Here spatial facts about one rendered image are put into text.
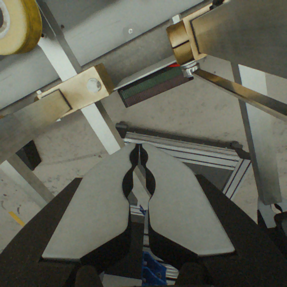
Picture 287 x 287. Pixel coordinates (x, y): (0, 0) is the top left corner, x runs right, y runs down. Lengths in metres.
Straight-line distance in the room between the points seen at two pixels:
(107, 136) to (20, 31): 0.20
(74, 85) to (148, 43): 0.18
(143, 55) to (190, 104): 0.81
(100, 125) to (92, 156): 1.11
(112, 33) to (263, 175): 0.44
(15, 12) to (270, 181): 0.43
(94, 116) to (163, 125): 0.92
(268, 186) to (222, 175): 0.85
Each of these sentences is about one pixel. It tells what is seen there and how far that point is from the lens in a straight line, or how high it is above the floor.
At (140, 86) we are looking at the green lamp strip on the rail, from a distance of 0.43.
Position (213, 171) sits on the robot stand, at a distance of 1.21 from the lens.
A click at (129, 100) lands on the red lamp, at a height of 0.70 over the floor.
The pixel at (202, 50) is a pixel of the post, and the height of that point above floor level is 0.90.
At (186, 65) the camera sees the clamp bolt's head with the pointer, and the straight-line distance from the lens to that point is 0.28.
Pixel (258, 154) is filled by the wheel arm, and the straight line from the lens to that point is 0.36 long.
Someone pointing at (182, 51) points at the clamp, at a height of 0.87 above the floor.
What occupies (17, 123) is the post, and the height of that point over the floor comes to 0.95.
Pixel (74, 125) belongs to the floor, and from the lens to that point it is 1.36.
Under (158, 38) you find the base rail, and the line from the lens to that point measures 0.42.
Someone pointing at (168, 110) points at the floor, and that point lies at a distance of 1.19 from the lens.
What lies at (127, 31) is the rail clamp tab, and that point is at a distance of 0.51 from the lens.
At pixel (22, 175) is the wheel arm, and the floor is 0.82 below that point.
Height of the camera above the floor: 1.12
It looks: 60 degrees down
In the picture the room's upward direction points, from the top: 172 degrees counter-clockwise
